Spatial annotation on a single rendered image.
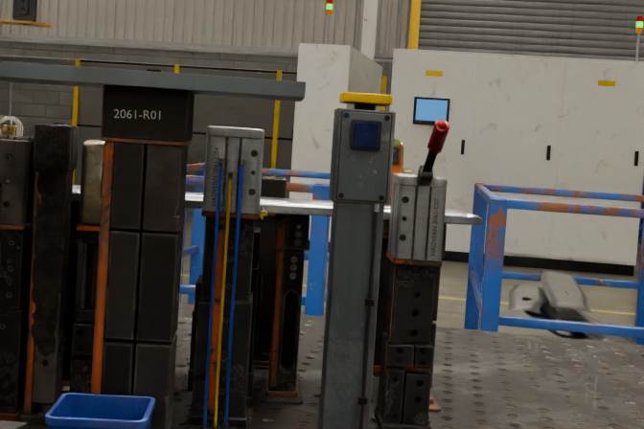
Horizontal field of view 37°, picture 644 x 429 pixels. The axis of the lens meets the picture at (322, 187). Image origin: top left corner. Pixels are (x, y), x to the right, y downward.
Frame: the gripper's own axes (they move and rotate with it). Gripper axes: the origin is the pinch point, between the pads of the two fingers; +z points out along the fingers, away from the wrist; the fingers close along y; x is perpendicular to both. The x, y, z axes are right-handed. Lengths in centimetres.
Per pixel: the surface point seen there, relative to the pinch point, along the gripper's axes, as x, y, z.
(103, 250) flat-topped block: -17, -44, 33
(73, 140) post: -11.8, -29.0, 20.2
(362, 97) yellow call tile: -47, -46, 13
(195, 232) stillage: -33, 289, 62
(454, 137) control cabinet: -278, 726, 1
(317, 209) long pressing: -46, -18, 28
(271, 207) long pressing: -39, -18, 28
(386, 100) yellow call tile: -50, -46, 13
